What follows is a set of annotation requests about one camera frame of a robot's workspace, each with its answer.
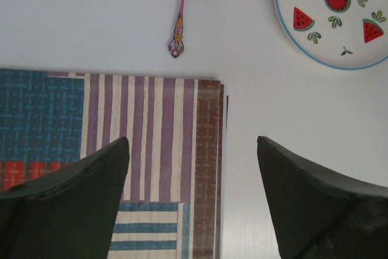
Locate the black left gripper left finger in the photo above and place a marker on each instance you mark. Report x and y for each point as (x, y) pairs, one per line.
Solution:
(69, 213)

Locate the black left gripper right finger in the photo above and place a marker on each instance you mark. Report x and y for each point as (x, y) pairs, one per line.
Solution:
(319, 213)

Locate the striped patchwork placemat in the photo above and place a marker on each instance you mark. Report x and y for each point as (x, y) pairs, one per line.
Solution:
(170, 205)

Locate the pink handled spoon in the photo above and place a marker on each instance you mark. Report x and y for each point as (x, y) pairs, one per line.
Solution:
(176, 45)

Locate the white watermelon pattern plate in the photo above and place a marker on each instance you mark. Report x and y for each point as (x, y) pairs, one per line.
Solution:
(341, 34)

